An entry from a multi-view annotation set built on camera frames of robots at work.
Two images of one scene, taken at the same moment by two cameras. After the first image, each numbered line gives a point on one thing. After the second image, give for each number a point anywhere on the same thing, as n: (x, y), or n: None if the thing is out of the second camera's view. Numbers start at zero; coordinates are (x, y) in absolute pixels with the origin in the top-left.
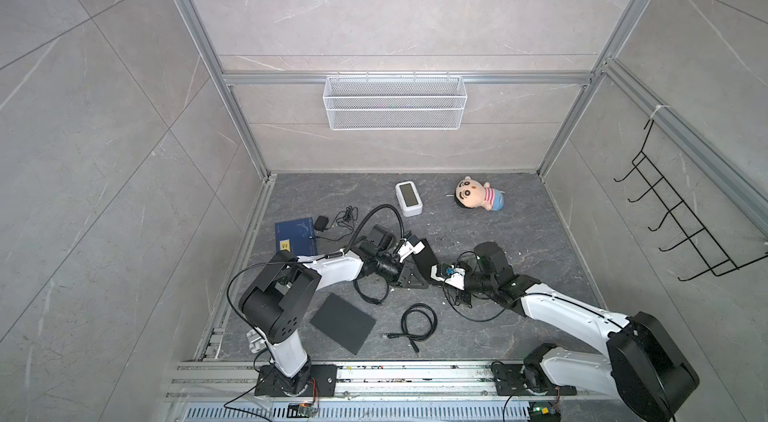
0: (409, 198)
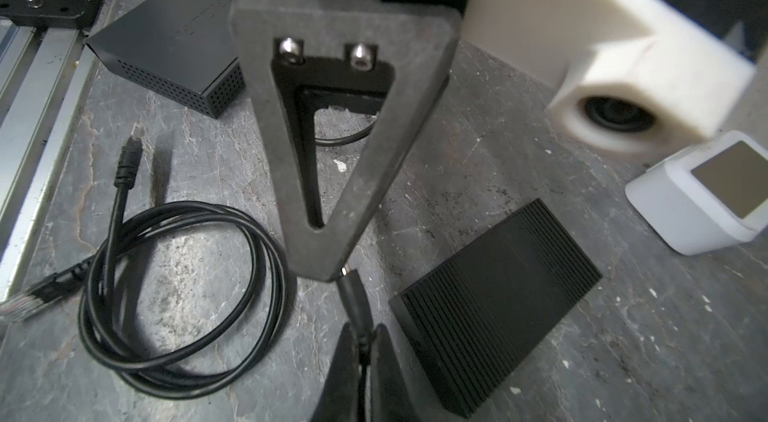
0: (707, 197)
